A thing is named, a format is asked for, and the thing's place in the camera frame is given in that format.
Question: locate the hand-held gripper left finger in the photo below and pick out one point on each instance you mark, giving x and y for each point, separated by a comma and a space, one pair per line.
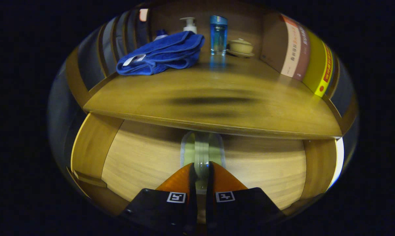
164, 209

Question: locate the white pump bottle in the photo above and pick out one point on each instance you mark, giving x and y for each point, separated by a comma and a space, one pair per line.
189, 28

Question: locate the pale green glass vessel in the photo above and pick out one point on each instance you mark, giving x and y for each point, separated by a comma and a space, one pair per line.
202, 154

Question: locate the blue folded towel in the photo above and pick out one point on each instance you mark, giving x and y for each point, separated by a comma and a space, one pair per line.
164, 52

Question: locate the small blue-capped bottle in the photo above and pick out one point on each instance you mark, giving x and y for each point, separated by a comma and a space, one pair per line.
161, 32

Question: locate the beige ceramic saucer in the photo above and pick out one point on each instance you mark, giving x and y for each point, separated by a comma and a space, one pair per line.
240, 55

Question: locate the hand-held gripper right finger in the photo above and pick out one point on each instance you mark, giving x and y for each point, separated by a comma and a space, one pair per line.
240, 209

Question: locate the brown book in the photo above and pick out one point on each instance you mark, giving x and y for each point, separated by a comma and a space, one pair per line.
304, 55

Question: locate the beige lidded ceramic cup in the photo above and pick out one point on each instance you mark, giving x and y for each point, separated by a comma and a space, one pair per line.
241, 46

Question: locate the wooden countertop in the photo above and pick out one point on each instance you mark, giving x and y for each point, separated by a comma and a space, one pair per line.
145, 95

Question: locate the beige and orange book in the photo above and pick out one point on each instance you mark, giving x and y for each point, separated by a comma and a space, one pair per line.
290, 49

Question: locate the yellow book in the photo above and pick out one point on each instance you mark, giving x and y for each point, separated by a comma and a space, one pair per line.
317, 65

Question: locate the wooden cabinet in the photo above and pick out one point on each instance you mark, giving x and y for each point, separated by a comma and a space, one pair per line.
246, 23

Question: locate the blue glass bottle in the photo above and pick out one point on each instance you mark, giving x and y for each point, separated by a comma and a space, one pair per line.
218, 36

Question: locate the wooden drawer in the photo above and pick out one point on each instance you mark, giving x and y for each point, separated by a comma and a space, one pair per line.
145, 157

